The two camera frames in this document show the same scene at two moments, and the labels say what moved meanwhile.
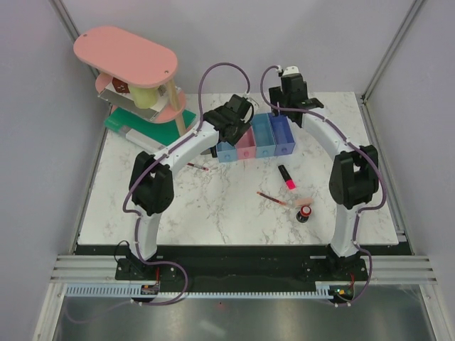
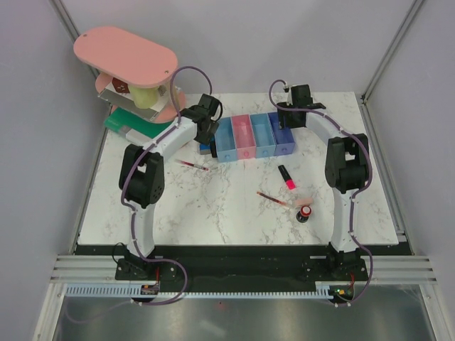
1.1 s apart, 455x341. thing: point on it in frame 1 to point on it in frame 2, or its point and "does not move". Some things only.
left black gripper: x=242 y=127 to x=206 y=138
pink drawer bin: x=246 y=146 does not move
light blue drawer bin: x=226 y=152 does not move
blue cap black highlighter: x=214 y=151 does not move
